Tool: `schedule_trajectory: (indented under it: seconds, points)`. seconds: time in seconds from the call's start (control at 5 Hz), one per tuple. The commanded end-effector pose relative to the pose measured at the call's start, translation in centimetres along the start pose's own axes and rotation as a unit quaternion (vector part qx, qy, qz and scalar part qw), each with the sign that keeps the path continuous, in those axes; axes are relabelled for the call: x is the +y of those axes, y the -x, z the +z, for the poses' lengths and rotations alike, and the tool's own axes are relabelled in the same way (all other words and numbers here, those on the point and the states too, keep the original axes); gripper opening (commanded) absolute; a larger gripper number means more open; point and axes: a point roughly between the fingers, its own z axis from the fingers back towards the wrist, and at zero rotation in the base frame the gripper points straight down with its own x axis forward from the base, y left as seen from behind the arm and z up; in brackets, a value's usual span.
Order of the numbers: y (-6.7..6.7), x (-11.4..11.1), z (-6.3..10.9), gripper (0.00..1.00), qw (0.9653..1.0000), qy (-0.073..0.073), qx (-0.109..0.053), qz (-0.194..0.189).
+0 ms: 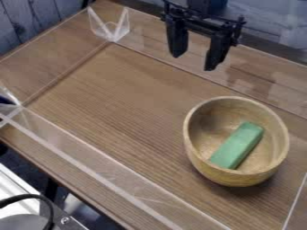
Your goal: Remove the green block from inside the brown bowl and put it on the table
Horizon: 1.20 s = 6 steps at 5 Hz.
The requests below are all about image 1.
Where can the clear acrylic front barrier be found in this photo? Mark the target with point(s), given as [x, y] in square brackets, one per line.
[116, 190]

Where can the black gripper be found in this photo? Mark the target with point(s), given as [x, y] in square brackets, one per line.
[195, 17]

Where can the brown wooden bowl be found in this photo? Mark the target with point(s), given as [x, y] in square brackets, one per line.
[207, 126]

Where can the grey metal base plate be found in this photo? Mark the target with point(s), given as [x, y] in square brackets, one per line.
[63, 221]

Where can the green rectangular block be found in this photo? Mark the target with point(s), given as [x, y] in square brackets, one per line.
[238, 146]

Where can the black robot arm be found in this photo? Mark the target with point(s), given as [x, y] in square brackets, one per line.
[198, 17]

